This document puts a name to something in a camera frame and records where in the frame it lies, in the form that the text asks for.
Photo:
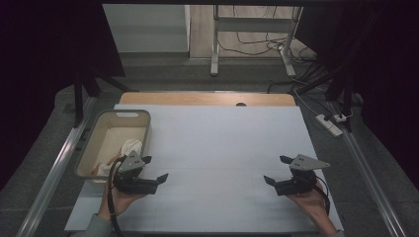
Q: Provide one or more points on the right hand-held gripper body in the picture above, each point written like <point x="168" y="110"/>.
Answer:
<point x="296" y="186"/>

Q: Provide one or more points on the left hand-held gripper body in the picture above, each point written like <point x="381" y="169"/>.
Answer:
<point x="131" y="182"/>

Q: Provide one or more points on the person's left hand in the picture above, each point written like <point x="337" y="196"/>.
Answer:
<point x="122" y="202"/>

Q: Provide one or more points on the person's right hand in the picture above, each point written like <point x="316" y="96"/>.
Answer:
<point x="313" y="204"/>

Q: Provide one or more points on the white crumpled cloth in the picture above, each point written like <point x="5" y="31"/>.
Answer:
<point x="131" y="146"/>

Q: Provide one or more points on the pale cloth with orange trim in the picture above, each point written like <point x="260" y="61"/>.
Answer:
<point x="104" y="168"/>

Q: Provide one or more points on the beige plastic basket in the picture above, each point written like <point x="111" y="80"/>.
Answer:
<point x="99" y="144"/>

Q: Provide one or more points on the white power strip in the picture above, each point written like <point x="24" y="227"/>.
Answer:
<point x="328" y="125"/>

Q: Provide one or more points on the white table board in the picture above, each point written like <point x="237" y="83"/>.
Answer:
<point x="214" y="148"/>

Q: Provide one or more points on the white plug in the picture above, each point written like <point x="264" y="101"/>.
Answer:
<point x="340" y="117"/>

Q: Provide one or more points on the wooden table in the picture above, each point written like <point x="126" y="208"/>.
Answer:
<point x="197" y="98"/>

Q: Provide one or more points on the white cabinet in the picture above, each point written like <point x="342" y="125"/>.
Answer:
<point x="148" y="28"/>

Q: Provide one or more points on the dark curtain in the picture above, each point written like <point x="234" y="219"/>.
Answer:
<point x="378" y="65"/>
<point x="39" y="65"/>

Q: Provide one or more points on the metal floor rail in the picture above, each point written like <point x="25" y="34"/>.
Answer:
<point x="372" y="184"/>
<point x="56" y="171"/>

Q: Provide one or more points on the white metal desk frame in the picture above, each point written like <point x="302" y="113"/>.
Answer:
<point x="214" y="42"/>

